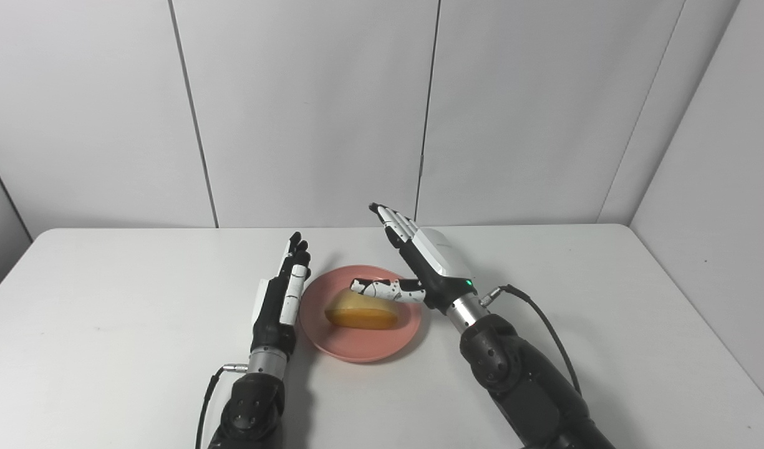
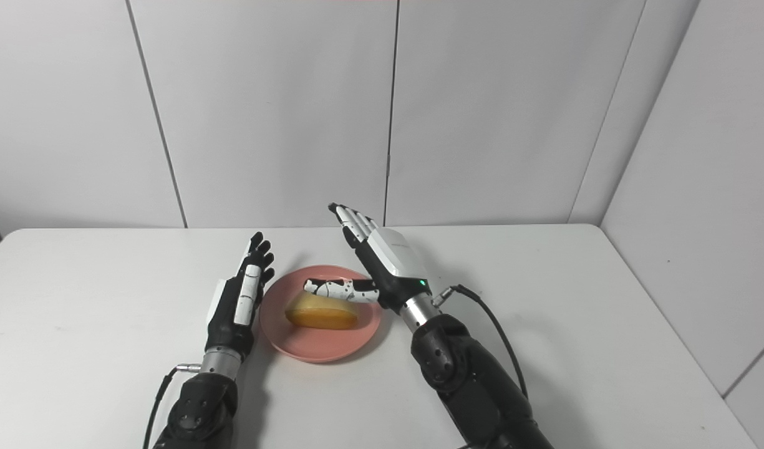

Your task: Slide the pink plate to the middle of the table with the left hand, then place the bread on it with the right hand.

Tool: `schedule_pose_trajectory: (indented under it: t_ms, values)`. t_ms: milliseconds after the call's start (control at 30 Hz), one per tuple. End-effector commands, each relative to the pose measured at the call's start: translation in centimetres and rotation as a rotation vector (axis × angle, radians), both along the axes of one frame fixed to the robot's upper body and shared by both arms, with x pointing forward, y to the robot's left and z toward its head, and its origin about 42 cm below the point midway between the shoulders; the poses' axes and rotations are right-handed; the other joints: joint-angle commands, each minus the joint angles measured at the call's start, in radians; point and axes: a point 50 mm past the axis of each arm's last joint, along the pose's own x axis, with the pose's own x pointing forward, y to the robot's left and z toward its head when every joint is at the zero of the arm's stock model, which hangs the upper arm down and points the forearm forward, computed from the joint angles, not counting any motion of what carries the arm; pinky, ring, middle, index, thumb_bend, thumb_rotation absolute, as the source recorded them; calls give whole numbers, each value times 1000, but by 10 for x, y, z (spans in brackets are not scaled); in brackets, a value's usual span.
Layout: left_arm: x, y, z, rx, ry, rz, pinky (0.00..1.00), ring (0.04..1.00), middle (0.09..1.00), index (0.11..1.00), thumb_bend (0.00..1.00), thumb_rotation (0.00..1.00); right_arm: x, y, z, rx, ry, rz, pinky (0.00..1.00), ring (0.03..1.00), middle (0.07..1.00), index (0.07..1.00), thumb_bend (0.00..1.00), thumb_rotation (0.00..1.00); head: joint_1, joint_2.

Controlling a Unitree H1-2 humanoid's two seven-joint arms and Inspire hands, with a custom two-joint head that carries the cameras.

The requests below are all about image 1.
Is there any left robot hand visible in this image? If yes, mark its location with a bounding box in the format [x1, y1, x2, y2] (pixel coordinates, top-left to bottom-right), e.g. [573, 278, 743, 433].
[251, 232, 312, 356]

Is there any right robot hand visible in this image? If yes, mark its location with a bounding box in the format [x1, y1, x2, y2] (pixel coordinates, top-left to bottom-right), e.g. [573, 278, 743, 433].
[350, 203, 478, 314]

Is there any yellow bread piece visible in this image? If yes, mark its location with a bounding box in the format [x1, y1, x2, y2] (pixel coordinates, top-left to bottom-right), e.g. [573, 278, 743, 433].
[324, 288, 400, 330]

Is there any pink plate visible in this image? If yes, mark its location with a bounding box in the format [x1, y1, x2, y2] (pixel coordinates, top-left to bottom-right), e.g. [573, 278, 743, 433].
[299, 265, 423, 363]

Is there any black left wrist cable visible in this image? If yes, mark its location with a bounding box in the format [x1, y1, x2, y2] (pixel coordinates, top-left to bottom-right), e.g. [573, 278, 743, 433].
[195, 363, 249, 449]

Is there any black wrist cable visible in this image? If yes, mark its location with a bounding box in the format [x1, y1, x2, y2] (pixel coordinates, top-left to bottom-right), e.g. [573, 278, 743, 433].
[195, 363, 249, 449]
[480, 284, 583, 397]

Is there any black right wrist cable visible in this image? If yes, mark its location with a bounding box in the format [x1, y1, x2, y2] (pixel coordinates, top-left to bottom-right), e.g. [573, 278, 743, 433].
[480, 284, 583, 397]

